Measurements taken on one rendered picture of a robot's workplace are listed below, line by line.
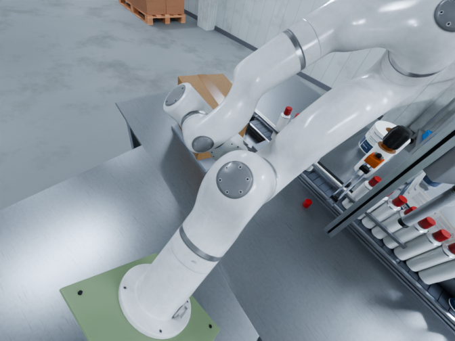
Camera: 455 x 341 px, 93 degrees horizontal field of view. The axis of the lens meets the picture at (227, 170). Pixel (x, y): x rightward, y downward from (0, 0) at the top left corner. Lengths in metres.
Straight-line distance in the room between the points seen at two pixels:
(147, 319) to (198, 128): 0.41
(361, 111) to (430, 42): 0.12
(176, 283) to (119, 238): 0.42
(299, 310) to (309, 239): 0.27
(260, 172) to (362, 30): 0.32
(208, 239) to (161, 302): 0.18
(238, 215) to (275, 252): 0.55
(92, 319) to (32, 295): 0.40
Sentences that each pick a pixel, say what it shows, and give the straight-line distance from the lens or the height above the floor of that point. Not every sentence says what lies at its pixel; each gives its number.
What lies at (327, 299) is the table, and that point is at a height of 0.83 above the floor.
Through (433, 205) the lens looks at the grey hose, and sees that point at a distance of 0.89.
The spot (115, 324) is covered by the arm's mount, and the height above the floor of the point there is 1.09.
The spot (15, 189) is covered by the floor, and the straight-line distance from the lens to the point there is 2.32.
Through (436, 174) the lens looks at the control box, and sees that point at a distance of 0.77.
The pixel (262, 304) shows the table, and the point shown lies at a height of 0.83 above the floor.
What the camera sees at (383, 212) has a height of 1.00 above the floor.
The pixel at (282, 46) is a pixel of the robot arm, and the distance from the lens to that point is 0.51.
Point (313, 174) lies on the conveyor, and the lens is 1.18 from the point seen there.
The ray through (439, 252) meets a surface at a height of 1.02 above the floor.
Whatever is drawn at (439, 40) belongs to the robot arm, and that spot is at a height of 1.57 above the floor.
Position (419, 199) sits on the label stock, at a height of 1.03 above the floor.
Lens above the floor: 1.63
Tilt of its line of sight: 48 degrees down
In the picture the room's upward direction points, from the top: 16 degrees clockwise
